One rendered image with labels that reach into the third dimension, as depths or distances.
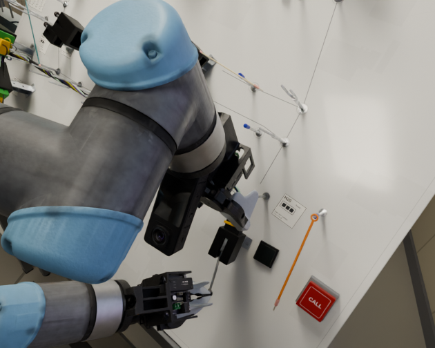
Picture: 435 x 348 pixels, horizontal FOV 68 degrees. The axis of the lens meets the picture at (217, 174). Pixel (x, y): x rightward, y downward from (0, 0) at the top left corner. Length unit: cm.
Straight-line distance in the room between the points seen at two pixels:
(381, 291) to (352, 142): 166
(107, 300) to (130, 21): 35
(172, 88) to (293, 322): 54
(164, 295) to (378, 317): 171
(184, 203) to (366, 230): 37
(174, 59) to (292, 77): 47
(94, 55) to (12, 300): 29
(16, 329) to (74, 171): 25
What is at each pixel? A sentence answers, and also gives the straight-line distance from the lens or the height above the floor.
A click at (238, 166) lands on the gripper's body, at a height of 138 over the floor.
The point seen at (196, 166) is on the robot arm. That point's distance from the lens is 32.
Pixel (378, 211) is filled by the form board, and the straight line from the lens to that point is 63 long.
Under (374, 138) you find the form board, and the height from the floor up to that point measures 134.
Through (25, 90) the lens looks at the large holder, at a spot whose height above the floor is 110.
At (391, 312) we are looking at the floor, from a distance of 218.
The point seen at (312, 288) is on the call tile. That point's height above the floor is 113.
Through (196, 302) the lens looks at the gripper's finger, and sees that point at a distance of 63.
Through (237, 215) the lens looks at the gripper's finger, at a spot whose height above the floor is 132.
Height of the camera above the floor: 163
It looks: 43 degrees down
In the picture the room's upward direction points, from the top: 11 degrees clockwise
